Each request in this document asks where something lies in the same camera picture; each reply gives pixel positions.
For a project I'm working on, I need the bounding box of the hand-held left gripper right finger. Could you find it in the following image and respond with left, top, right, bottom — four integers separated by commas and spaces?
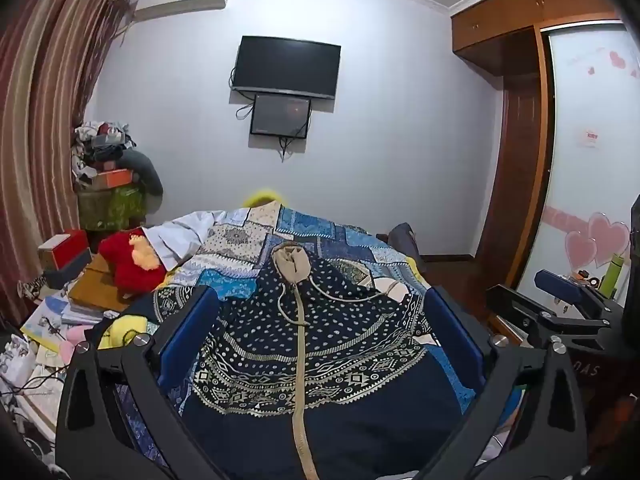
422, 285, 588, 480

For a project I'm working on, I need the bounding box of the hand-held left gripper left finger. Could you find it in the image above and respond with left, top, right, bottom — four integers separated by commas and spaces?
55, 285, 236, 480

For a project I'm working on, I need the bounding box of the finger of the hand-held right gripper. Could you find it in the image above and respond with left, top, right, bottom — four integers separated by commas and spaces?
485, 284, 612, 352
534, 270, 624, 322

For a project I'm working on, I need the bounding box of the beige fabric belt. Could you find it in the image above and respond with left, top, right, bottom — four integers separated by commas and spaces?
271, 241, 426, 480

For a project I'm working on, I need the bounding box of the navy patterned dress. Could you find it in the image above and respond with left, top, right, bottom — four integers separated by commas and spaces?
152, 245, 463, 480

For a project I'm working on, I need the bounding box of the pile of clothes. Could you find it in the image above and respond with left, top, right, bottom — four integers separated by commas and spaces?
70, 121, 137, 181

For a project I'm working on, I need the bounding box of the green bottle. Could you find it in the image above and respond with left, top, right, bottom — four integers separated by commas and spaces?
598, 254, 623, 297

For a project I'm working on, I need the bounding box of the yellow blanket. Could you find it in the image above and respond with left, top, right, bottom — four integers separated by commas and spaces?
97, 312, 148, 351

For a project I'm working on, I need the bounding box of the red plush toy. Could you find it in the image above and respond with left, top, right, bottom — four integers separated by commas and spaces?
98, 227, 168, 301

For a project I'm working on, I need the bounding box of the white shirt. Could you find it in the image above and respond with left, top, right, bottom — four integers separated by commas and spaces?
145, 210, 231, 268

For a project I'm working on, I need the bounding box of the brown cardboard box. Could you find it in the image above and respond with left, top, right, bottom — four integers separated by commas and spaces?
67, 255, 131, 313

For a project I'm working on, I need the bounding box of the white sliding wardrobe door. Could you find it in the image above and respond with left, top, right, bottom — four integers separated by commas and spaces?
517, 22, 640, 311

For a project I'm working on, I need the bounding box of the dark grey cushion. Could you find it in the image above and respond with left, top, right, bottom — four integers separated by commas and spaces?
389, 222, 426, 266

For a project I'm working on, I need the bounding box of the pink item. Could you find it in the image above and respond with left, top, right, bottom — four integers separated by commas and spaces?
60, 327, 96, 361

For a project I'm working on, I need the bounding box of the brown wooden wardrobe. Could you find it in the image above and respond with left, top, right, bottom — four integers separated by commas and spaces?
450, 0, 631, 291

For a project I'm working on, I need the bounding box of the grey box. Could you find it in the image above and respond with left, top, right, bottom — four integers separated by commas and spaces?
44, 252, 96, 288

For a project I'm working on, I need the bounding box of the illustrated blue white book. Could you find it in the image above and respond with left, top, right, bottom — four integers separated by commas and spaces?
21, 296, 71, 348

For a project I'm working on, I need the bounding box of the green cloth covered cabinet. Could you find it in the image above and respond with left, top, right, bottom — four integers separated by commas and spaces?
76, 182, 148, 233

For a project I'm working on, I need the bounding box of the red and white box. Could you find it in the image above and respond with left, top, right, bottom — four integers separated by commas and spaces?
37, 230, 92, 271

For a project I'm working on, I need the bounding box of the blue patchwork bedspread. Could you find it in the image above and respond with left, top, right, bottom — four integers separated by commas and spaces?
115, 200, 501, 480

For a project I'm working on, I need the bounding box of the yellow object behind bed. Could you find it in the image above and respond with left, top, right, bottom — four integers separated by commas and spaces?
243, 189, 281, 208

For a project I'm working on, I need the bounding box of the zebra striped item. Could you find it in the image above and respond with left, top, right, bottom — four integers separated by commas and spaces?
17, 275, 48, 301

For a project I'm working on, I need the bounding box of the orange box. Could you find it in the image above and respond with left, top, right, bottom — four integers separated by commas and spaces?
90, 169, 135, 191

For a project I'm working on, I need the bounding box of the striped brown curtain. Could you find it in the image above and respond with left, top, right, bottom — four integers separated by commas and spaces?
0, 0, 136, 331

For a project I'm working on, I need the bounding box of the small black wall monitor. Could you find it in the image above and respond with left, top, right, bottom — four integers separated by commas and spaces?
250, 93, 312, 139

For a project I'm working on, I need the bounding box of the large black wall television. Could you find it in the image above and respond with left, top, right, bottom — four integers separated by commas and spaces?
231, 36, 342, 100

